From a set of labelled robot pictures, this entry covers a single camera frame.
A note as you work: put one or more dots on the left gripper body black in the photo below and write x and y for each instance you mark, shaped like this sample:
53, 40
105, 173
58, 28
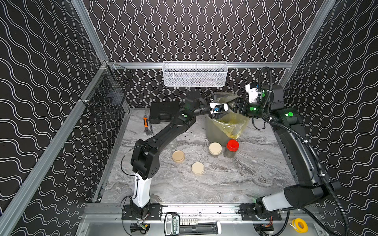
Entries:
208, 107

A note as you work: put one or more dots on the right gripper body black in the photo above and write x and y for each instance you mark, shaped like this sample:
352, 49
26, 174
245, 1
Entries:
239, 106

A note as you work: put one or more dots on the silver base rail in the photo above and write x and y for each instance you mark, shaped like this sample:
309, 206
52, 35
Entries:
224, 213

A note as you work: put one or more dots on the black plastic tool case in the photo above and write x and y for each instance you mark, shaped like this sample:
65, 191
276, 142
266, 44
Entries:
163, 111

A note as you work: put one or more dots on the jar with cream lid front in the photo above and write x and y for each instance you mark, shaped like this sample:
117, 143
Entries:
223, 97

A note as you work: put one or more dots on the jar with cream lid back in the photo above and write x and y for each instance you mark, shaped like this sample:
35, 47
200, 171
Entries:
215, 149

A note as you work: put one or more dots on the trash bin with yellow bag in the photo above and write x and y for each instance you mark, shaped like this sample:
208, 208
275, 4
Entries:
230, 126

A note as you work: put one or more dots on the tan jar lid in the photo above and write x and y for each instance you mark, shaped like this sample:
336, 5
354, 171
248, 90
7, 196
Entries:
178, 156

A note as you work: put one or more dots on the yellow tape roll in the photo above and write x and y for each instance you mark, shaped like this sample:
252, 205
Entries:
299, 225

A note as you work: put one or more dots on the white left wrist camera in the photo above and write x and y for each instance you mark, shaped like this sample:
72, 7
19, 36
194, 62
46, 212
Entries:
218, 108

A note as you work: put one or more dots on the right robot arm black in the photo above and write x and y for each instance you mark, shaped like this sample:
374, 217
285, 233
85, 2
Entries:
313, 183

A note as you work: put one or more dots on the white wire mesh basket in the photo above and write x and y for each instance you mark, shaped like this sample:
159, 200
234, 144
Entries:
194, 74

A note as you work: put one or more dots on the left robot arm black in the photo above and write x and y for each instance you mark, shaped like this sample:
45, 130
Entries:
145, 157

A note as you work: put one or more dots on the black wire basket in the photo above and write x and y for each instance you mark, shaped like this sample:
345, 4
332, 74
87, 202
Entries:
106, 100

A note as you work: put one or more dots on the orange handled wrench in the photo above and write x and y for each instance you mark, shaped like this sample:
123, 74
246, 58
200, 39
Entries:
148, 130

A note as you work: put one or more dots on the cream jar lid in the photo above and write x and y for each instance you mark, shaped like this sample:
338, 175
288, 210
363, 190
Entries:
198, 168

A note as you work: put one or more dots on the jar with red lid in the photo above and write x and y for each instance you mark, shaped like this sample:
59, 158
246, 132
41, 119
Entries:
231, 148

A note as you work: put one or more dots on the jar with cream lid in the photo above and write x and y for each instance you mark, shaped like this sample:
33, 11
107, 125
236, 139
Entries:
223, 97
215, 149

